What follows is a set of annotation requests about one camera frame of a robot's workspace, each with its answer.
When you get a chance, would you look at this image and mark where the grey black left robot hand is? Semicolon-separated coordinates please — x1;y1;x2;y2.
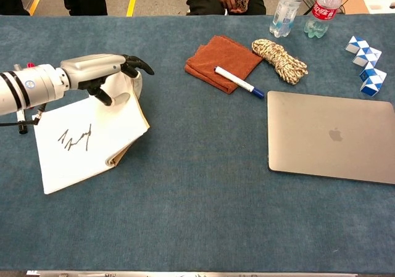
60;54;155;107

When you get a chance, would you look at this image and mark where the blue white snake puzzle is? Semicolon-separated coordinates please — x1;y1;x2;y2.
344;36;388;97

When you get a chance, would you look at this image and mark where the yellow spiral notebook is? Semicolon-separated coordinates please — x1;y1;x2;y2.
32;70;151;195

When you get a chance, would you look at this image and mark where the folded orange cloth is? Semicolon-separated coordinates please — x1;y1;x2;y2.
184;35;264;95

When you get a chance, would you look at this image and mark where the coiled beige patterned rope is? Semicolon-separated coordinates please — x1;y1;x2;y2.
251;38;309;86

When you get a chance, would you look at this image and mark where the closed grey laptop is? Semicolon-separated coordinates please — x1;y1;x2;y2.
266;90;395;185

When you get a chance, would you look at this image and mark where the blue whiteboard marker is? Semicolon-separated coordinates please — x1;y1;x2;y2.
214;65;265;99

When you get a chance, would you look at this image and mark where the black whiteboard marker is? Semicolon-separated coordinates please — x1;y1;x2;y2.
17;108;28;134

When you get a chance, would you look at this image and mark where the clear blue-label water bottle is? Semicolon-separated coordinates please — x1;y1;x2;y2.
269;0;306;38

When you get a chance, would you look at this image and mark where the clear red-label plastic bottle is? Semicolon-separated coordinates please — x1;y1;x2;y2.
304;0;346;39

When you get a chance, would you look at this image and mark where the blue felt table mat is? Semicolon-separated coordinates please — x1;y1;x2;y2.
0;14;395;274

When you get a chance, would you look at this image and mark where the yellow floor tape strip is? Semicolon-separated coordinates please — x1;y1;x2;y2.
126;0;139;17

